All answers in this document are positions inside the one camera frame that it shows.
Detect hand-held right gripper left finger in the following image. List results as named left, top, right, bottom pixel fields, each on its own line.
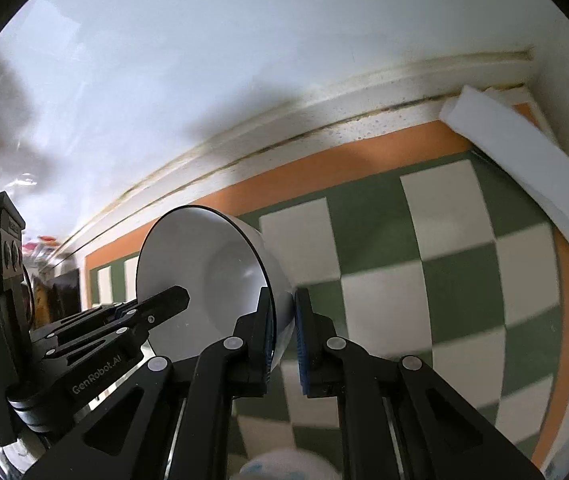
left=23, top=287, right=274, bottom=480

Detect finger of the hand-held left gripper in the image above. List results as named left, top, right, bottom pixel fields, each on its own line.
left=6, top=323, right=151, bottom=433
left=30, top=285, right=191, bottom=350

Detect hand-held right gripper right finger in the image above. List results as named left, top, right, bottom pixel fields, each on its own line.
left=293, top=287, right=546, bottom=480

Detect white bowl dark rim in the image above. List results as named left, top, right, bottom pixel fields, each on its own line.
left=135, top=205, right=296, bottom=372
left=237, top=447, right=344, bottom=480

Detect green white checkered table mat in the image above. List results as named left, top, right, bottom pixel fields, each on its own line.
left=84, top=104, right=569, bottom=480

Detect white folded paper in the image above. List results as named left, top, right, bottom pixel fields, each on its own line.
left=438, top=84, right=569, bottom=257

